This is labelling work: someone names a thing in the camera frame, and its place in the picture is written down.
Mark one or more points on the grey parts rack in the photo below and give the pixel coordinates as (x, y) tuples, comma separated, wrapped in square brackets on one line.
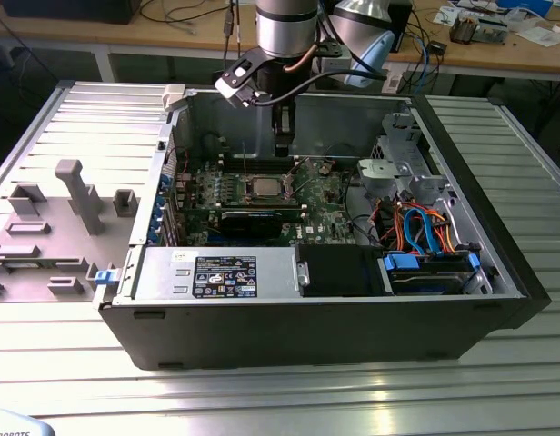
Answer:
[(57, 254)]

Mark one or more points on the silver power supply unit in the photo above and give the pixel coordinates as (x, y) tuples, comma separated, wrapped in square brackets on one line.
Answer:
[(162, 272)]

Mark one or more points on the blue cardboard box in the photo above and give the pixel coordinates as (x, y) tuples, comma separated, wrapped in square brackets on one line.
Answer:
[(525, 3)]

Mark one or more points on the black desktop box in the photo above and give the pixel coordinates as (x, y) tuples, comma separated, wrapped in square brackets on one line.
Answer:
[(403, 22)]

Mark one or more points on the white paper sheet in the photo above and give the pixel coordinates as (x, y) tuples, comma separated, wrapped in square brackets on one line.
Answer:
[(541, 36)]

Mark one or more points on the black power adapter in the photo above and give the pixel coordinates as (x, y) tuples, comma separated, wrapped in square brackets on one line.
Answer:
[(436, 47)]

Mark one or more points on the silver metal box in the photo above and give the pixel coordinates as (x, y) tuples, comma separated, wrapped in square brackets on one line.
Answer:
[(493, 32)]

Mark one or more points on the CPU heatsink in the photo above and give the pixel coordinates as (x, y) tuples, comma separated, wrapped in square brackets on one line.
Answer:
[(464, 27)]

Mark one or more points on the black monitor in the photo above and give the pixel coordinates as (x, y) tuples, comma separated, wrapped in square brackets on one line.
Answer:
[(66, 11)]

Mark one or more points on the black graphics card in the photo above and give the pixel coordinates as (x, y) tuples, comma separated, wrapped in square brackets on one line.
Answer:
[(250, 224)]

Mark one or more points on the pale blue teach pendant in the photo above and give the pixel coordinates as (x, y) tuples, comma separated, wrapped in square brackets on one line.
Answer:
[(16, 424)]

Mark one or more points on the silver CPU chip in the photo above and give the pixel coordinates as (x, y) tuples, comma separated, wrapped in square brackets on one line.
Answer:
[(267, 187)]

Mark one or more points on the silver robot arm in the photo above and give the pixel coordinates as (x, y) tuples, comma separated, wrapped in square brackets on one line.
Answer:
[(284, 27)]

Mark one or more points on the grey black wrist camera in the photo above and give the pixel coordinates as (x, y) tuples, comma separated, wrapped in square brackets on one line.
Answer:
[(334, 66)]

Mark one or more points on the white case latch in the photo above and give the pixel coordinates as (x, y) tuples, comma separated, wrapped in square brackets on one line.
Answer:
[(174, 96)]

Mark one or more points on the wooden desk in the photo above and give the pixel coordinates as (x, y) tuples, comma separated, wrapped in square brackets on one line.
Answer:
[(171, 34)]

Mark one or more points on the blue plastic clip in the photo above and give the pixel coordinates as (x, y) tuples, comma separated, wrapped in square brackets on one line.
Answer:
[(106, 278)]

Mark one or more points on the hard disk drive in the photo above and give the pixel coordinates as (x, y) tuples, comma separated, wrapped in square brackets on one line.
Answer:
[(425, 284)]

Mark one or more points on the green motherboard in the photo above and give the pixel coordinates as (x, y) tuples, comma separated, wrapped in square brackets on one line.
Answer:
[(316, 213)]

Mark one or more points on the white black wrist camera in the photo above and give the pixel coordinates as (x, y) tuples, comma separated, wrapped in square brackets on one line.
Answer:
[(230, 86)]

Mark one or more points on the black PC case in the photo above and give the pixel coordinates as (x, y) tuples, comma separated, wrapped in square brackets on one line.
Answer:
[(284, 336)]

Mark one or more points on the blue disk carrier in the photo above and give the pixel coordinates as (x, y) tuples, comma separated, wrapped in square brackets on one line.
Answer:
[(400, 263)]

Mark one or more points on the silver metal disk bay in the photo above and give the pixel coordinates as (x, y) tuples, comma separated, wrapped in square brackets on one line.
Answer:
[(416, 150)]

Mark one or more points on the CPU socket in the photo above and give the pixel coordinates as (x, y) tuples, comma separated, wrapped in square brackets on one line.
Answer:
[(249, 182)]

